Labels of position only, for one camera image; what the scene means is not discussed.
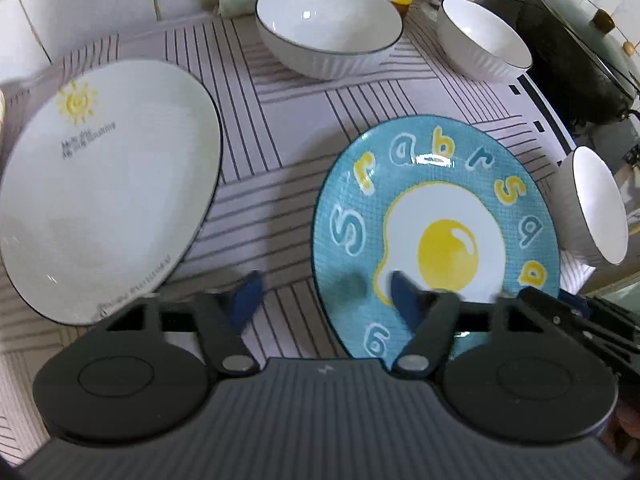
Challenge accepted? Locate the small white ribbed bowl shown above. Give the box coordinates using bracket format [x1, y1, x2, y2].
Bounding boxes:
[551, 146, 628, 268]

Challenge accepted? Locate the blue fried egg plate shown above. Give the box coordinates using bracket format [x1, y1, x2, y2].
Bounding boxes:
[311, 115, 561, 362]

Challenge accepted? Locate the white sun print plate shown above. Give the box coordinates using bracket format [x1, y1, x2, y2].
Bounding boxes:
[1, 60, 222, 326]

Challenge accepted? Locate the medium white ribbed bowl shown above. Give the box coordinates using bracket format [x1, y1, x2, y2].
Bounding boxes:
[436, 0, 533, 82]

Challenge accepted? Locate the large white ribbed bowl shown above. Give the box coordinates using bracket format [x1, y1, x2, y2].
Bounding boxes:
[255, 0, 404, 80]

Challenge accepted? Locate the pink rabbit carrot plate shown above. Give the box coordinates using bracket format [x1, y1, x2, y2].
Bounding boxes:
[0, 90, 6, 130]

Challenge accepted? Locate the black pot with glass lid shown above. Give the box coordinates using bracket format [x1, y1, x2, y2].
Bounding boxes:
[486, 0, 639, 131]

